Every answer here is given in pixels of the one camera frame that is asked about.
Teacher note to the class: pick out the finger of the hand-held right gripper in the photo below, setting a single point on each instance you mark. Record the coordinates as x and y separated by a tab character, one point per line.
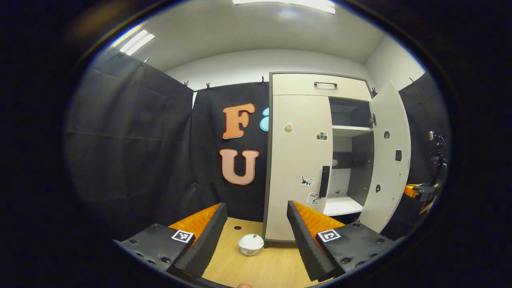
411	190

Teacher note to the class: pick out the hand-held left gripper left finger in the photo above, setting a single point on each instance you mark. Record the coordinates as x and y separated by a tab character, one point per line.
208	244

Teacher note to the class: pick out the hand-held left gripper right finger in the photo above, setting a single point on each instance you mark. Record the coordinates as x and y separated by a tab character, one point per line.
306	244

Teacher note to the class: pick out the beige cabinet door headphone sticker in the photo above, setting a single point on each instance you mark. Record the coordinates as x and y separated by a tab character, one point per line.
390	180

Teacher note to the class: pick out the beige double-door shoe cabinet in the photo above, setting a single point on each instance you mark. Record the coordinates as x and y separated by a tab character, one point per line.
360	168

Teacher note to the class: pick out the beige cabinet door camera sticker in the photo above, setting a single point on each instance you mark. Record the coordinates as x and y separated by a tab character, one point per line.
296	160

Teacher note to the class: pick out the black tripod stand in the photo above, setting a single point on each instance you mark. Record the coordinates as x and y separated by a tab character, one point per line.
439	164

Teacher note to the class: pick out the white lidded bowl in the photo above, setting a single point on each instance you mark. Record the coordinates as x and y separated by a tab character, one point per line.
250	242

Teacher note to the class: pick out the black backdrop cloth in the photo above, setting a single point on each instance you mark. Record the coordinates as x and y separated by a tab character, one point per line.
132	140

